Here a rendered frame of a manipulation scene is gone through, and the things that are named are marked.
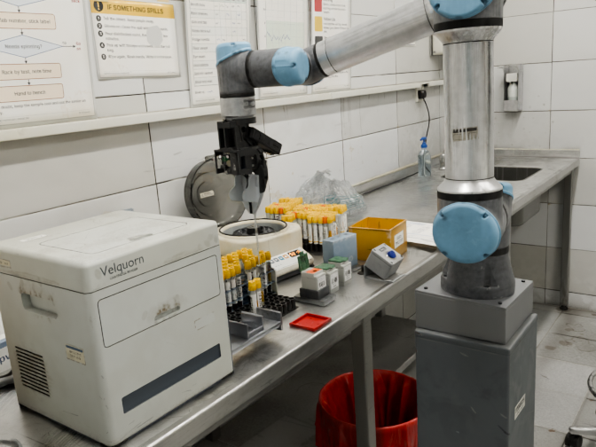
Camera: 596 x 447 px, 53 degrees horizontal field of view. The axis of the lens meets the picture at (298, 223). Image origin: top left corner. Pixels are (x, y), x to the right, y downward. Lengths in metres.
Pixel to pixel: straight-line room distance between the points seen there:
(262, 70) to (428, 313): 0.60
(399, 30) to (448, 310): 0.57
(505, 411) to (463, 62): 0.68
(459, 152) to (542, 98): 2.57
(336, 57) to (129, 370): 0.74
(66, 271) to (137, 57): 0.96
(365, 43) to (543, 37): 2.44
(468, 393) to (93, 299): 0.78
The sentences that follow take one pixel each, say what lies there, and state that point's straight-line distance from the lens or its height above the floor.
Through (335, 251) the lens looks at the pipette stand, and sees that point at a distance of 1.63.
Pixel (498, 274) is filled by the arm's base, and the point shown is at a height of 1.00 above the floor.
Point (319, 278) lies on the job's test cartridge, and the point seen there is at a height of 0.94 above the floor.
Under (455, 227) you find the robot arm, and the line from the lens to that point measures 1.09.
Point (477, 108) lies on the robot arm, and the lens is 1.09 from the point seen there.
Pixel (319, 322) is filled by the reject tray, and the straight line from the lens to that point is 1.36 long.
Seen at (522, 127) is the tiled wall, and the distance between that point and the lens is 3.69.
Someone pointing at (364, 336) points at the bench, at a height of 0.77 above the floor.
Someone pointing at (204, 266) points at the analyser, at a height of 1.10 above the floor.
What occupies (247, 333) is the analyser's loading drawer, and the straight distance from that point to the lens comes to 1.21.
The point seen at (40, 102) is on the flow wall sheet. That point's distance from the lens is 1.60.
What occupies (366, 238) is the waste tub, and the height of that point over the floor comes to 0.95.
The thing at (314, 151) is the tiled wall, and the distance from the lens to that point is 2.42.
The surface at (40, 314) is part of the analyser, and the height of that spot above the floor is 1.07.
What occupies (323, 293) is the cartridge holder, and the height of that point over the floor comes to 0.90.
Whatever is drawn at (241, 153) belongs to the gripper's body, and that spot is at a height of 1.26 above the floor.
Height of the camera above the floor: 1.41
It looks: 14 degrees down
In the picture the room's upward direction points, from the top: 4 degrees counter-clockwise
